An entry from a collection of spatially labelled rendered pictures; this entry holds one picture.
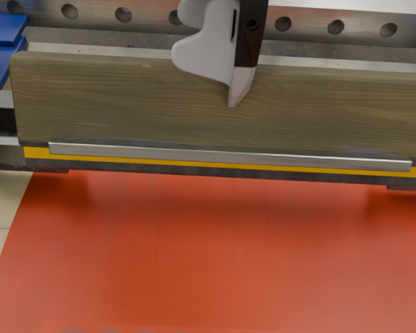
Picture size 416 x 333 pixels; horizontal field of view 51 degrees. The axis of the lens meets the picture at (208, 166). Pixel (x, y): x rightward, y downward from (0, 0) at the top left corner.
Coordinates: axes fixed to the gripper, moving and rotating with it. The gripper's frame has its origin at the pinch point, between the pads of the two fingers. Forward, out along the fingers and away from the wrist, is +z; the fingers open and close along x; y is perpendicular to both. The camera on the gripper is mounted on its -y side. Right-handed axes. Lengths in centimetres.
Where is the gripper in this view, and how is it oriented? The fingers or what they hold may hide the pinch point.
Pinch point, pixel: (241, 76)
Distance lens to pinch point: 35.9
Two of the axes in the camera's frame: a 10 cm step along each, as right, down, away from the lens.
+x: -0.3, 7.5, -6.6
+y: -10.0, -0.5, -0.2
